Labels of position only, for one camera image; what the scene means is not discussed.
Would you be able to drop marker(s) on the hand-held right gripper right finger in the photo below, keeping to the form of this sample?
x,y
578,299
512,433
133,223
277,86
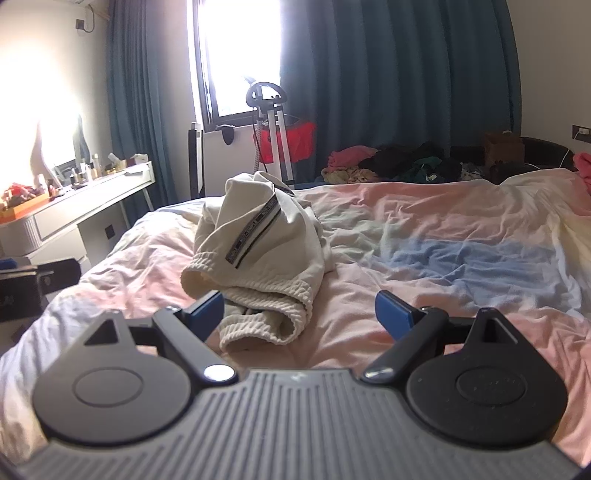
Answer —
x,y
391,316

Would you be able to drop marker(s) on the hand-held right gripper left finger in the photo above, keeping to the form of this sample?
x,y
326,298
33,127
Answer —
x,y
207,313

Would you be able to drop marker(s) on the white sweatpants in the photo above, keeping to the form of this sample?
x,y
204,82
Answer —
x,y
263,277

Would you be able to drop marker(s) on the pile of clothes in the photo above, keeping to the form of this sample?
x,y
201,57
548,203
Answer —
x,y
397,164

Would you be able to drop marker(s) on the pastel bed blanket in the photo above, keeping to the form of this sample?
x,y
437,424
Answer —
x,y
438,258

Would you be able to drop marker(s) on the orange tray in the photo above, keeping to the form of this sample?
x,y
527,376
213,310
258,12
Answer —
x,y
23,203

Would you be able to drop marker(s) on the white desk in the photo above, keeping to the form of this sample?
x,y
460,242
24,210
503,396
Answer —
x,y
83,203

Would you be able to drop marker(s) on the row of cosmetic bottles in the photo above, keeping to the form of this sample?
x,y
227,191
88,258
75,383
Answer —
x,y
94,166

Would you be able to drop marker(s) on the vanity mirror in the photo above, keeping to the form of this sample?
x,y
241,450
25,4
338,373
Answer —
x,y
60,138

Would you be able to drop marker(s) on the red cloth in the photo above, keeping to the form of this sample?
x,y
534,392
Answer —
x,y
300,138

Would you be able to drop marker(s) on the brown box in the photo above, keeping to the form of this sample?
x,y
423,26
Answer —
x,y
503,147

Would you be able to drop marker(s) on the dark bedside stand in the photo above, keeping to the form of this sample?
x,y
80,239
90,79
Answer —
x,y
545,150

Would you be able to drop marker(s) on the teal curtain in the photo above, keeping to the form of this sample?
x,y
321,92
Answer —
x,y
147,92
392,69

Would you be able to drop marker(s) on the pink cloth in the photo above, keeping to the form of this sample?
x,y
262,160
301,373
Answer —
x,y
584,168

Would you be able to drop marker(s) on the window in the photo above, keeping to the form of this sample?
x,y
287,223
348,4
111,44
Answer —
x,y
240,55

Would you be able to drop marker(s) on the dark wall socket below desk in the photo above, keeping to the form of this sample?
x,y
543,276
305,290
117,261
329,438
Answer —
x,y
110,230

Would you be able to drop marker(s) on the wall outlet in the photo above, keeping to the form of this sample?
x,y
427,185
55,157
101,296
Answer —
x,y
581,132

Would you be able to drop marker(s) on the black wall socket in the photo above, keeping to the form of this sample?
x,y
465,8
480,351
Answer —
x,y
83,24

